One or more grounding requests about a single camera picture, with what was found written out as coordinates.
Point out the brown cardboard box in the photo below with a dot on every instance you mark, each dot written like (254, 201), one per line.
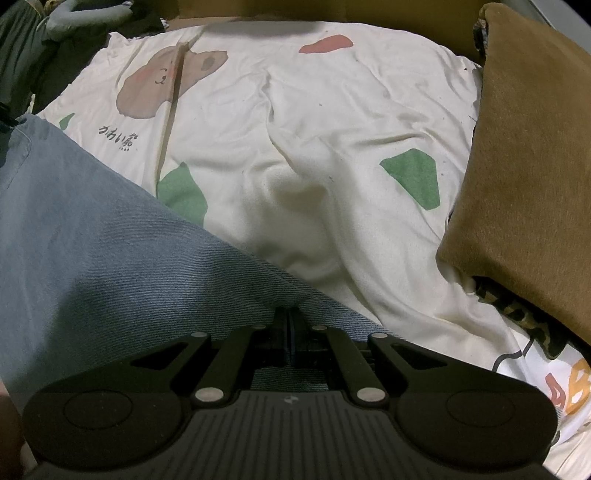
(449, 23)

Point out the blue denim jeans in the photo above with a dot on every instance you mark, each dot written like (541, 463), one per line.
(95, 269)

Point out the white lettered t-shirt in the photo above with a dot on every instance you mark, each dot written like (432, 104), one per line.
(564, 380)

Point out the dark green garment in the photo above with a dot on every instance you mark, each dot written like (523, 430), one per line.
(25, 51)

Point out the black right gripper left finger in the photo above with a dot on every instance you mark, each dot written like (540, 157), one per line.
(232, 368)

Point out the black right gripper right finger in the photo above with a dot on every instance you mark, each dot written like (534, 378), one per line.
(356, 378)

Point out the folded brown garment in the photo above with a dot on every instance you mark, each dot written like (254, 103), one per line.
(522, 218)

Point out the cream printed bed sheet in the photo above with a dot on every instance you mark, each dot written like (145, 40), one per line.
(334, 151)

